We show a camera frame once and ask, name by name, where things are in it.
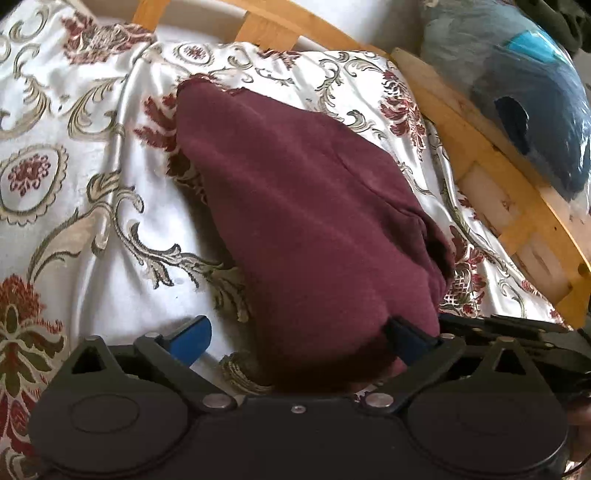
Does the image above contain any white floral bedspread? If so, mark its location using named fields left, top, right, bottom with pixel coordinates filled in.
left=0, top=0, right=580, bottom=480

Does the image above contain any wooden bed frame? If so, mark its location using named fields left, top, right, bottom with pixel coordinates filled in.
left=131, top=0, right=591, bottom=320

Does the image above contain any plastic bag of clothes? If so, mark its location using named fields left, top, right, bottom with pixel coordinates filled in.
left=419, top=0, right=591, bottom=200

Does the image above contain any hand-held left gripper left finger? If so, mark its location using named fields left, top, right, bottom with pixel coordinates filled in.
left=59, top=315, right=238, bottom=414

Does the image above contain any maroon garment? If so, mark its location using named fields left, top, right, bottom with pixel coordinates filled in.
left=167, top=74, right=457, bottom=397

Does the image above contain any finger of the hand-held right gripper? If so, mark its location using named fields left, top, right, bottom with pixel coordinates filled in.
left=437, top=313, right=572, bottom=341

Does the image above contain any dark cloth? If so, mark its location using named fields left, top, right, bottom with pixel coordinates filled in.
left=526, top=0, right=591, bottom=55

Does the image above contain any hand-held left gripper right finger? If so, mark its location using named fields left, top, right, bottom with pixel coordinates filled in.
left=359, top=316, right=533, bottom=415

